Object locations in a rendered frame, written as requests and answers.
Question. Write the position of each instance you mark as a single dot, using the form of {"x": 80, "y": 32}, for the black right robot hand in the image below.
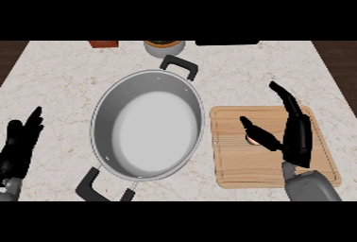
{"x": 297, "y": 138}

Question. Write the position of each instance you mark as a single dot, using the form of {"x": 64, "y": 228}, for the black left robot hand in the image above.
{"x": 18, "y": 148}

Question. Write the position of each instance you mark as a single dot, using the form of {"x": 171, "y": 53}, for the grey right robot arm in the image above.
{"x": 307, "y": 186}

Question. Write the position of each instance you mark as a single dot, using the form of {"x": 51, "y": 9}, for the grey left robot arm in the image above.
{"x": 11, "y": 189}

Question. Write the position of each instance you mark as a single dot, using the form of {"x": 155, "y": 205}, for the cupcake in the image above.
{"x": 253, "y": 140}

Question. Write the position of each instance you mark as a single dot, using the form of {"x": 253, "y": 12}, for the wooden cutting board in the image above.
{"x": 242, "y": 164}

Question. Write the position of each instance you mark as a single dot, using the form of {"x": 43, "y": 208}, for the grey plant pot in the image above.
{"x": 164, "y": 48}

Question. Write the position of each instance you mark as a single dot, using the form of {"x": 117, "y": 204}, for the red-brown box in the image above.
{"x": 104, "y": 43}

